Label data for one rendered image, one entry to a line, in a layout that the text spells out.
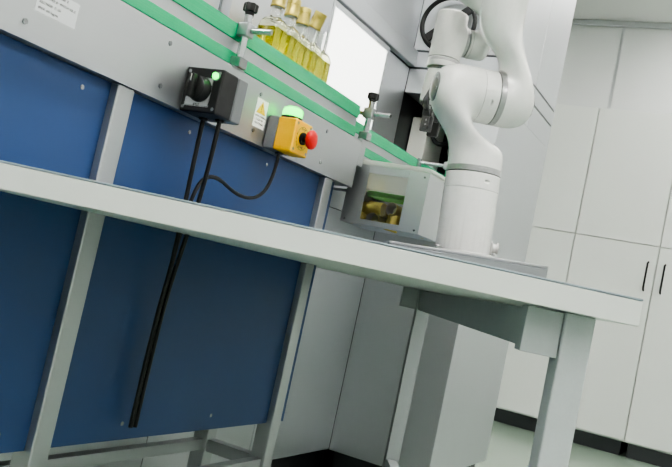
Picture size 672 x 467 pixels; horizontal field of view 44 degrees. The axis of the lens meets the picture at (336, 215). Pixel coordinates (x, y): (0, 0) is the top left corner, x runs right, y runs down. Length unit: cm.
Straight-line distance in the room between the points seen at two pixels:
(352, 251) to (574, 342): 31
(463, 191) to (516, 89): 25
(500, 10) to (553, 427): 102
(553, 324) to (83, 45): 79
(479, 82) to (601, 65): 452
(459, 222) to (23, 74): 95
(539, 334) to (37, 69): 80
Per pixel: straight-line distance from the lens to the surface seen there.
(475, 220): 181
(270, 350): 196
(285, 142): 171
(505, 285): 107
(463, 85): 184
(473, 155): 183
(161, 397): 166
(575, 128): 578
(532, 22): 320
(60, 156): 135
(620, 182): 565
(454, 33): 226
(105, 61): 137
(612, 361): 554
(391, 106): 301
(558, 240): 565
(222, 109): 148
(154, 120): 150
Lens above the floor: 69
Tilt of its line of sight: 4 degrees up
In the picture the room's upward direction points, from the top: 12 degrees clockwise
